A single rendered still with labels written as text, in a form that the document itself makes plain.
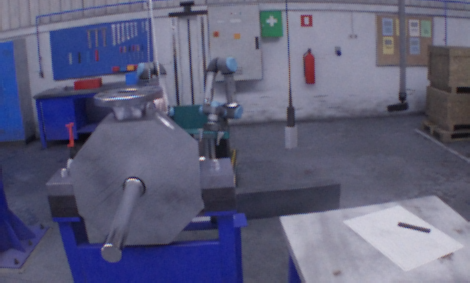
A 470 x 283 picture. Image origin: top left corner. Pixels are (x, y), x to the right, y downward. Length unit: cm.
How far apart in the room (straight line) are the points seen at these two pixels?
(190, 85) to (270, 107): 322
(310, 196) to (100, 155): 102
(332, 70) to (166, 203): 569
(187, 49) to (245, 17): 271
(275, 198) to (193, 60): 205
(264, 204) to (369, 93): 546
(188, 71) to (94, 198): 238
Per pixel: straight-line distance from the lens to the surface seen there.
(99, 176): 151
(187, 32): 373
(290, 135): 241
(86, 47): 690
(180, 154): 144
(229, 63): 334
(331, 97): 702
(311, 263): 138
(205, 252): 164
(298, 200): 199
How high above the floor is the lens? 163
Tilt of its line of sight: 15 degrees down
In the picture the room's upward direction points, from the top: 3 degrees counter-clockwise
